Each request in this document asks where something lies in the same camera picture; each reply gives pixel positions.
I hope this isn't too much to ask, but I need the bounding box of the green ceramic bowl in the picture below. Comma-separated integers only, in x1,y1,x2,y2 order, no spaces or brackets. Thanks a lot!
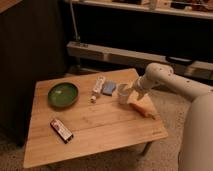
47,82,79,108

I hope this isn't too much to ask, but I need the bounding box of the blue sponge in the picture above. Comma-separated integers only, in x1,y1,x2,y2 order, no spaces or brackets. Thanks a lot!
102,81,116,96

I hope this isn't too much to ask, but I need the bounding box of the white tube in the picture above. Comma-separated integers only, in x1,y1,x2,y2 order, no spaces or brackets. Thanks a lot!
92,76,106,94

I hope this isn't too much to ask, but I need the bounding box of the metal shelf pole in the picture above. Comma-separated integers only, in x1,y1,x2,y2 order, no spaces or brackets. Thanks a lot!
69,0,81,44

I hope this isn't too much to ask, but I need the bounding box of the upper wooden shelf board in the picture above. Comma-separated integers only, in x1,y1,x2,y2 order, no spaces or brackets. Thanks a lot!
64,0,213,20

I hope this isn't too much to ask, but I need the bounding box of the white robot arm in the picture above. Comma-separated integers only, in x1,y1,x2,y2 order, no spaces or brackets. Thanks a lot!
130,63,213,171

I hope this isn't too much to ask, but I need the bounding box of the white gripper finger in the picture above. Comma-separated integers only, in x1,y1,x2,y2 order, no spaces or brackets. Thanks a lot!
137,93,144,100
128,85,135,94

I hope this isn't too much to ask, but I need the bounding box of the small white die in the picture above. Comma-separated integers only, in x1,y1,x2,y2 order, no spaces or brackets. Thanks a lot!
90,96,97,103

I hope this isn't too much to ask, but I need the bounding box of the white ceramic cup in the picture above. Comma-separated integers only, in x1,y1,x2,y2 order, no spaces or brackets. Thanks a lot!
117,84,130,105

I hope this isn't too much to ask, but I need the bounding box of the orange carrot toy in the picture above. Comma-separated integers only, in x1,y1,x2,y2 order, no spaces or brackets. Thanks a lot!
129,103,156,120

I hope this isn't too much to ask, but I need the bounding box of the wooden table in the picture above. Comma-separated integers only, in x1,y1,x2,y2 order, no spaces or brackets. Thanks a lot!
23,74,168,168

